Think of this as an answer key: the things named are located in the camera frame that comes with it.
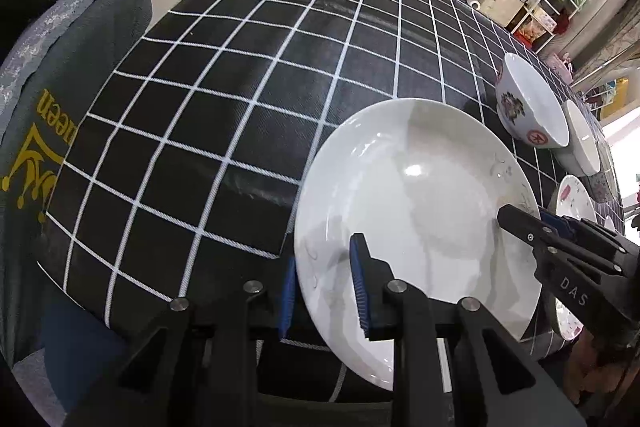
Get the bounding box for black white grid tablecloth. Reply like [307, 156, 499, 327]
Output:
[37, 0, 633, 405]

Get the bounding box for grey chair cover gold crown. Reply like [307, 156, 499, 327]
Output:
[1, 0, 152, 364]

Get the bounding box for white bowl floral outside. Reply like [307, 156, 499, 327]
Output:
[496, 53, 570, 148]

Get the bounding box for green bowl patterned outside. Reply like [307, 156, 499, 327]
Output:
[585, 170, 618, 204]

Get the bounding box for plain cream white bowl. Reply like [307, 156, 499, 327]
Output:
[554, 100, 601, 176]

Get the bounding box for white plate pink petals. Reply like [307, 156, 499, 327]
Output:
[546, 174, 597, 341]

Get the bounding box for pink gift bag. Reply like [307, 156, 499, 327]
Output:
[544, 53, 574, 84]

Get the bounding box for plain white plate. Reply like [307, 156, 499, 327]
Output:
[294, 98, 540, 389]

